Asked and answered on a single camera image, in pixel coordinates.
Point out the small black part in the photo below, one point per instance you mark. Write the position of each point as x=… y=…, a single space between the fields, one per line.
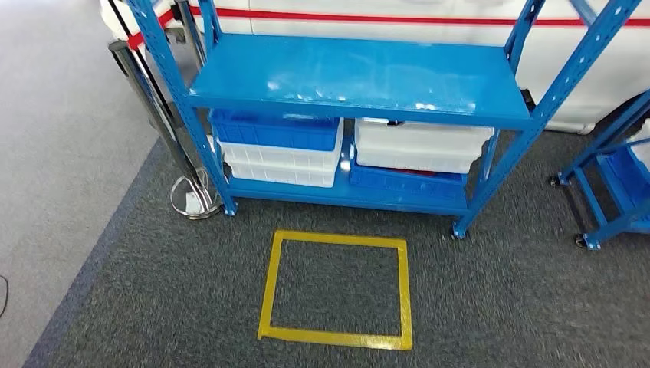
x=395 y=123

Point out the blue metal shelf rack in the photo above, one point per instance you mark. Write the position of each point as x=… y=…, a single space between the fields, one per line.
x=355 y=76
x=591 y=203

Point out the white plastic bin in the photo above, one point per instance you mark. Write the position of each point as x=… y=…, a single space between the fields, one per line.
x=421 y=138
x=642 y=150
x=279 y=176
x=279 y=157
x=416 y=163

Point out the blue plastic bin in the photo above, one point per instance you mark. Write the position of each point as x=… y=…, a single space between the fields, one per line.
x=627 y=178
x=406 y=184
x=274 y=133

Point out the red item in bin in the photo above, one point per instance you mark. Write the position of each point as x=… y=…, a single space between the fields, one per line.
x=421 y=173

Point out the long red barrier belt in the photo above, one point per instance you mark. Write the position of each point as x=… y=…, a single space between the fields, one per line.
x=355 y=19

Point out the short red barrier belt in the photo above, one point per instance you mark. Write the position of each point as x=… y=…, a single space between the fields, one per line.
x=147 y=33

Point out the white car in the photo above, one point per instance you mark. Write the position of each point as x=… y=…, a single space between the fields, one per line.
x=584 y=76

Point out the chrome stanchion post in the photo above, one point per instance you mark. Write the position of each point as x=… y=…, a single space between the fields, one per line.
x=195 y=198
x=190 y=35

